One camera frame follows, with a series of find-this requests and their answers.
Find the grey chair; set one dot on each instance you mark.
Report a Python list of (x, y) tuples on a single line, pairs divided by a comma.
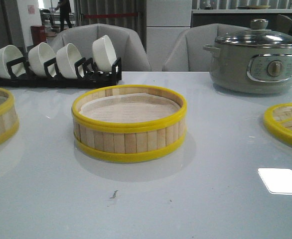
[(126, 42), (187, 53)]

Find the red bin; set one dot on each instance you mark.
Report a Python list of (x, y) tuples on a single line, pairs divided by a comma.
[(38, 34)]

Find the right grey chair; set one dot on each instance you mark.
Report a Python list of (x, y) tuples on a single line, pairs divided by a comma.
[(187, 53)]

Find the left grey chair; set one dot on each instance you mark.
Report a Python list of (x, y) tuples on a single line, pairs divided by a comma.
[(126, 42)]

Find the glass pot lid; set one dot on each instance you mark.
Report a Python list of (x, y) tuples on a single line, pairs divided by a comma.
[(258, 35)]

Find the grey electric cooking pot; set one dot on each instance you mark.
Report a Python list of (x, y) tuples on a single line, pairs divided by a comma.
[(251, 69)]

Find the white steamer liner paper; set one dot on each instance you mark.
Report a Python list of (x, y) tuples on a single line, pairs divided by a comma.
[(129, 108)]

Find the white bowl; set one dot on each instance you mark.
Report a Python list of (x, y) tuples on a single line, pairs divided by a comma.
[(38, 55), (66, 57), (104, 53), (8, 53)]

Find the person in background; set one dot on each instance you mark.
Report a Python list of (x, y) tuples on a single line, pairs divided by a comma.
[(64, 8)]

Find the black bowl rack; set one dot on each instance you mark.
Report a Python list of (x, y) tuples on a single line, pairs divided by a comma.
[(88, 76)]

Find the white cabinet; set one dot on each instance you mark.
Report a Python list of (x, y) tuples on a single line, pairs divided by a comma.
[(165, 20)]

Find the woven bamboo steamer lid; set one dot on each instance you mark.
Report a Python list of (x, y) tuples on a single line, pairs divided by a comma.
[(278, 121)]

